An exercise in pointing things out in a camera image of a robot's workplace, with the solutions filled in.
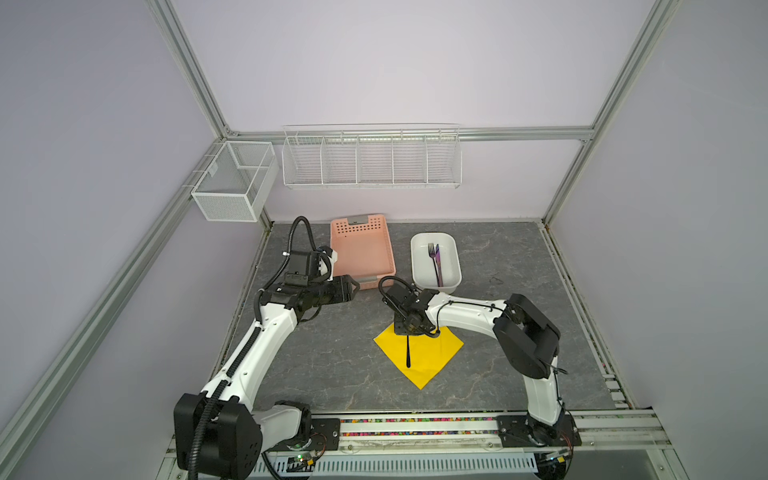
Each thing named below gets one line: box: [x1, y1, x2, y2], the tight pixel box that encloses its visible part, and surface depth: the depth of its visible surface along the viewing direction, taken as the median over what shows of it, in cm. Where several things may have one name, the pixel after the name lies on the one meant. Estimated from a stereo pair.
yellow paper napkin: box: [373, 324, 464, 390], surface depth 88 cm
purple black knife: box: [436, 244, 443, 287], surface depth 107 cm
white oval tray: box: [411, 232, 463, 294], surface depth 109 cm
